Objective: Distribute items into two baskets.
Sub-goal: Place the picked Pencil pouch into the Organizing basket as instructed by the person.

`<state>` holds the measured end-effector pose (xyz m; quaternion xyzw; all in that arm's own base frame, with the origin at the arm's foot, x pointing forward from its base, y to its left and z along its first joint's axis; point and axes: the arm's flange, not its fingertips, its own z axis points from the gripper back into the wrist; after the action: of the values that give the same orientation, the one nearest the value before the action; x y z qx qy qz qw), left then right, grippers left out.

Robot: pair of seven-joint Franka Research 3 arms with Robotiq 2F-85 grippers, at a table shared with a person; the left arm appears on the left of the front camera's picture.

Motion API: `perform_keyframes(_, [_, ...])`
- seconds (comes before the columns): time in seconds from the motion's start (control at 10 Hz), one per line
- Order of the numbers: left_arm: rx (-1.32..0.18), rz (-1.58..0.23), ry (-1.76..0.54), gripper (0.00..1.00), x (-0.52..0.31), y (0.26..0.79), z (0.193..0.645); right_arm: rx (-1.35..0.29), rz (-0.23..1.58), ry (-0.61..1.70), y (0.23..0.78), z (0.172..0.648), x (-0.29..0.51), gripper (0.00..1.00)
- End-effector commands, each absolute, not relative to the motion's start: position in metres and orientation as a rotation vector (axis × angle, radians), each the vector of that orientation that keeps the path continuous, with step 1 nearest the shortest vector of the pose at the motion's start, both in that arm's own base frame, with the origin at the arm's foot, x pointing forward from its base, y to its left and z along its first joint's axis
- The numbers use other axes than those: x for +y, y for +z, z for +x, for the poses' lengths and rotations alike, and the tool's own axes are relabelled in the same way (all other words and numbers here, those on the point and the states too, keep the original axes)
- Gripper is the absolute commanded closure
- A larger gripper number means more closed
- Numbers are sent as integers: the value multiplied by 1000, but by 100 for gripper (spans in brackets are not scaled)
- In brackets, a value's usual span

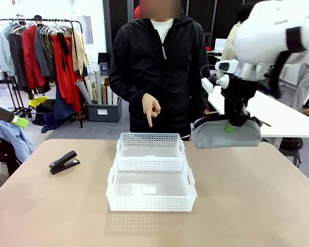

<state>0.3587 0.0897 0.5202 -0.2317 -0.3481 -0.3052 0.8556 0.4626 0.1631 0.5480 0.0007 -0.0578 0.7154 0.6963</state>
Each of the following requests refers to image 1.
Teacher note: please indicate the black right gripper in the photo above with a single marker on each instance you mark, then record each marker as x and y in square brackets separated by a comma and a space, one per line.
[239, 88]

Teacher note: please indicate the grey zipper pouch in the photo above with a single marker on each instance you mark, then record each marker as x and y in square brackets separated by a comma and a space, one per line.
[221, 139]

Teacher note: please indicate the black stapler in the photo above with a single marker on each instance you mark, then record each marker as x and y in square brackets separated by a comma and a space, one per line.
[64, 162]

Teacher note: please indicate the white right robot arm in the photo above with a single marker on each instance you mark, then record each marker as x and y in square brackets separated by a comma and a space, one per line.
[262, 31]

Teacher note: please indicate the person's right forearm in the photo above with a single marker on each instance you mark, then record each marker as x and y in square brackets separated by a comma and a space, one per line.
[123, 88]

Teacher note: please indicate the person's left forearm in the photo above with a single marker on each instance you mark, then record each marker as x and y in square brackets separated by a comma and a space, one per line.
[201, 97]

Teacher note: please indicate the person's right hand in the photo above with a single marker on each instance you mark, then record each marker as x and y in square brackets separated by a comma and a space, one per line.
[150, 106]

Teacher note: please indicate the light blue shirt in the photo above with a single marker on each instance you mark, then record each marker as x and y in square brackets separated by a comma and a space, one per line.
[13, 139]

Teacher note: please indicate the yellow garment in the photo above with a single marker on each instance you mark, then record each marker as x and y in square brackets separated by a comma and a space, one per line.
[37, 102]

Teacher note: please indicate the dark blue garment pile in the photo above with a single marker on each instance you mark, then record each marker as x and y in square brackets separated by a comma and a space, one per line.
[54, 113]

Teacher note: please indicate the white table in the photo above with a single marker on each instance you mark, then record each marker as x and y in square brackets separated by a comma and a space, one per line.
[278, 115]

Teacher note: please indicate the red dress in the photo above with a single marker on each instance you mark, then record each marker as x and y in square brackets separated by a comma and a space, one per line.
[67, 85]

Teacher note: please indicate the black bag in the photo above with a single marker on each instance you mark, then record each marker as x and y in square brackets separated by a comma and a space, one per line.
[291, 146]

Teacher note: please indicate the dark grey coat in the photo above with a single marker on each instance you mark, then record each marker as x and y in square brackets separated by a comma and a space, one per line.
[16, 61]

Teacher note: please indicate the red coat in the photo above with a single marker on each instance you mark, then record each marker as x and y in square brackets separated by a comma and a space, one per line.
[32, 56]

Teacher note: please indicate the grey paper roll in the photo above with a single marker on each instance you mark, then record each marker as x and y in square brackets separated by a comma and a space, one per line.
[83, 90]

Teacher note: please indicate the grey jacket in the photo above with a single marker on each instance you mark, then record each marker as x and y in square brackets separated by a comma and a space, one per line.
[43, 54]

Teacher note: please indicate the pale teal jacket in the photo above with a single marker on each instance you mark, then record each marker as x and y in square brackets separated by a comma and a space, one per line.
[5, 51]

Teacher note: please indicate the beige cardboard tube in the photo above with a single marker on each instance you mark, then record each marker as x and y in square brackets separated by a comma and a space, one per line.
[90, 86]

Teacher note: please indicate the person in beige coat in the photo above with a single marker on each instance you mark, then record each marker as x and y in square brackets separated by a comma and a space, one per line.
[231, 43]

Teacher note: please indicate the person in grey trousers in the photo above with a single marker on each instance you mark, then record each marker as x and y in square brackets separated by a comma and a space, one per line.
[305, 77]

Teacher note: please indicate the grey storage bin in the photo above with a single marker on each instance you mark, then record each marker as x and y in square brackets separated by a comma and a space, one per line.
[104, 112]

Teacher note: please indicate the grey cardboard tube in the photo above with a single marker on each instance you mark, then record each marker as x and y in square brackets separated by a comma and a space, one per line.
[98, 87]

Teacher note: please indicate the white perforated plastic basket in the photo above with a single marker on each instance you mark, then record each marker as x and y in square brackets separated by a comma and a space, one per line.
[149, 140]
[149, 203]

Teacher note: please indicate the beige garment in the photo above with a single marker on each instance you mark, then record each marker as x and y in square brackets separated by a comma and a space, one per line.
[79, 51]

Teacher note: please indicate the white paper roll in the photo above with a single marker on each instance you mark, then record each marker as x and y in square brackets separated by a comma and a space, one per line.
[109, 95]

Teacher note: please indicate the black stool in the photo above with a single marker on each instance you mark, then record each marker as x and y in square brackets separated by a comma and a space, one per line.
[103, 63]

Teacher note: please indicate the person in black jacket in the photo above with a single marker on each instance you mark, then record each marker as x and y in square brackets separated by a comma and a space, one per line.
[144, 64]

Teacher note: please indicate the black clothes rack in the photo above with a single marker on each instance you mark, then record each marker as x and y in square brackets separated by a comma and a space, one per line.
[64, 20]

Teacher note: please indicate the white t-shirt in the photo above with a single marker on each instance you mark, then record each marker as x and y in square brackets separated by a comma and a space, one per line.
[161, 27]

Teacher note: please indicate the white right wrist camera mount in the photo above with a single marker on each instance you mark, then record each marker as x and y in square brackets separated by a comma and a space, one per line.
[207, 85]

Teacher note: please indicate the white wall sign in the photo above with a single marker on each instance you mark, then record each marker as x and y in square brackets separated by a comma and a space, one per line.
[86, 29]

